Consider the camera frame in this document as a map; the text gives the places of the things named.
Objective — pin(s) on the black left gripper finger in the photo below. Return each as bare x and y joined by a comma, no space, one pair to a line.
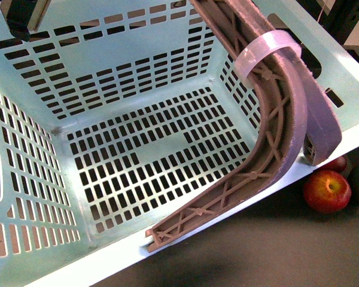
23,16

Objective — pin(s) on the light blue plastic basket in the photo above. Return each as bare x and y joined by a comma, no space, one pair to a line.
117,113

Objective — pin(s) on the red yellow apple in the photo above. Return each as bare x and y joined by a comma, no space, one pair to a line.
326,191

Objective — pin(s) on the clear tape band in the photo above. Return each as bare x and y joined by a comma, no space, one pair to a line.
262,47

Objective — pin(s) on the red orange mango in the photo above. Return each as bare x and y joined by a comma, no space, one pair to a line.
337,165

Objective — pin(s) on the black metal shelf post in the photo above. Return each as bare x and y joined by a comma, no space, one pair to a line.
342,19

